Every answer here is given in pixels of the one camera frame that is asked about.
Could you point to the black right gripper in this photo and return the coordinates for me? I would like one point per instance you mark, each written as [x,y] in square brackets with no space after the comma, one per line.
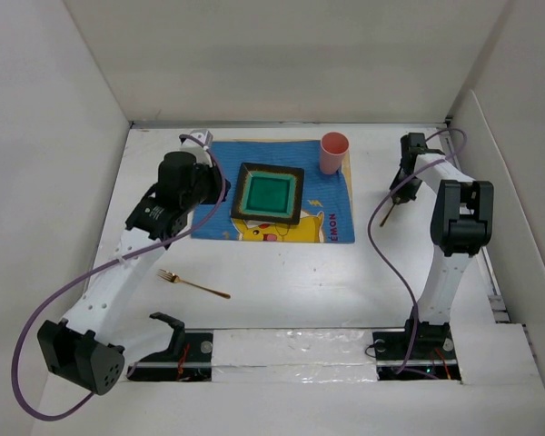
[406,194]

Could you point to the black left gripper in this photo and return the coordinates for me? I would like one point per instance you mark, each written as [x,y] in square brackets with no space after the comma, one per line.
[214,177]

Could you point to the gold spoon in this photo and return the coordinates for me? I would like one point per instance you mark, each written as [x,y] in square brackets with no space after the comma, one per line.
[387,215]

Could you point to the pink plastic cup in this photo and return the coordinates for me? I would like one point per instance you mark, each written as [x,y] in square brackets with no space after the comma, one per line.
[333,148]

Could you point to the green square ceramic plate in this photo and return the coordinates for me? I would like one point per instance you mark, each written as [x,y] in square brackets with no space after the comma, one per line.
[268,193]

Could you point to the gold fork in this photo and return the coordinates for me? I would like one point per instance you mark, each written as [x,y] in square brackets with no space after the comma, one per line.
[174,278]

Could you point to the blue Pikachu placemat cloth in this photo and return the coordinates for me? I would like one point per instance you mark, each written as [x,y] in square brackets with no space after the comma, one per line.
[326,214]

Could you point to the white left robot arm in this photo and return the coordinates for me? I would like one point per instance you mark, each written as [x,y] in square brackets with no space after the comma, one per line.
[85,347]

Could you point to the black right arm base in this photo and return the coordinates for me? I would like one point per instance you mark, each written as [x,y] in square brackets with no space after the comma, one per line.
[408,354]

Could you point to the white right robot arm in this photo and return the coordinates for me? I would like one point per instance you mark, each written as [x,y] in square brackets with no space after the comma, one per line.
[461,224]

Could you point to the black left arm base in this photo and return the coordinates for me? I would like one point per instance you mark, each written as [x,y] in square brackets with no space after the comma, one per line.
[187,357]

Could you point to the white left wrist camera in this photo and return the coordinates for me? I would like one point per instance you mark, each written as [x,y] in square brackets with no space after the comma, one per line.
[197,143]

